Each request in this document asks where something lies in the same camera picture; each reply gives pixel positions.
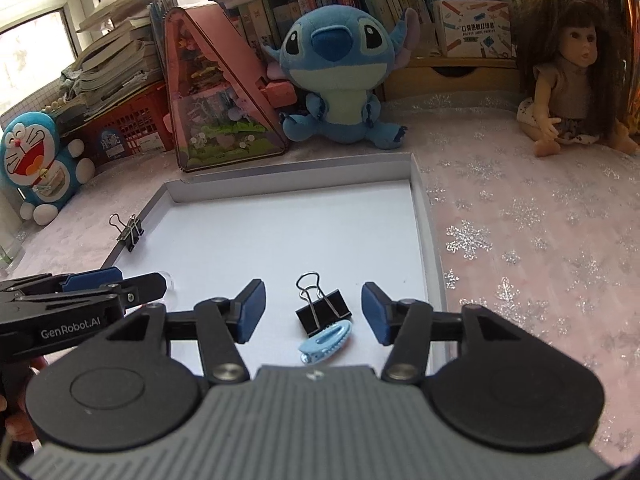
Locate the white window frame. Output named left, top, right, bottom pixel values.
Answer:
left=0, top=0, right=123, bottom=61

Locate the pink snowflake tablecloth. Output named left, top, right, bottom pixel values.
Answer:
left=0, top=92, right=640, bottom=466

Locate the blue robot cat plush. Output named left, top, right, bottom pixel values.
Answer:
left=0, top=111, right=96, bottom=225

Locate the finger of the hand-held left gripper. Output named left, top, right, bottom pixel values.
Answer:
left=0, top=268, right=123, bottom=293
left=102, top=272, right=168, bottom=306

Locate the row of short books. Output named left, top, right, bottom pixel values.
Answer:
left=220, top=0, right=361, bottom=56

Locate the stack of worn books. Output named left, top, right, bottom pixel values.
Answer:
left=60, top=0, right=193, bottom=128

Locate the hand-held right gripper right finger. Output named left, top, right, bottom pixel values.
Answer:
left=361, top=281, right=546, bottom=386

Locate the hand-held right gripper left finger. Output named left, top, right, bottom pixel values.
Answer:
left=90, top=280, right=266, bottom=386

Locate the brown-haired doll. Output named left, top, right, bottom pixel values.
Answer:
left=510, top=0, right=640, bottom=159

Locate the wooden drawer box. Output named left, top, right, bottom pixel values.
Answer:
left=382, top=55, right=523, bottom=103

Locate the white printed cardboard box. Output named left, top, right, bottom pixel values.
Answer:
left=432, top=0, right=516, bottom=58

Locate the blue alien plush toy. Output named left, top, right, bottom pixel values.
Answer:
left=260, top=0, right=422, bottom=151

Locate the pink triangular miniature house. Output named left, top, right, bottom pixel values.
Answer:
left=162, top=5, right=291, bottom=174

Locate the white cardboard box lid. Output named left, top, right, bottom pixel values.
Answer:
left=100, top=151, right=448, bottom=366

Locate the red plastic crate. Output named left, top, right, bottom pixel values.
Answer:
left=75, top=80, right=173, bottom=166

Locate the light blue hair clip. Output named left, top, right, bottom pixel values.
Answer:
left=298, top=322, right=355, bottom=364

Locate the person's left hand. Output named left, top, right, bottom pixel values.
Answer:
left=0, top=394, right=37, bottom=456

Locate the pink rectangular block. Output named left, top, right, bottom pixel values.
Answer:
left=260, top=77, right=297, bottom=109

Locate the black binder clip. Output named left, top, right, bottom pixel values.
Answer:
left=295, top=272, right=353, bottom=337
left=109, top=213, right=145, bottom=252

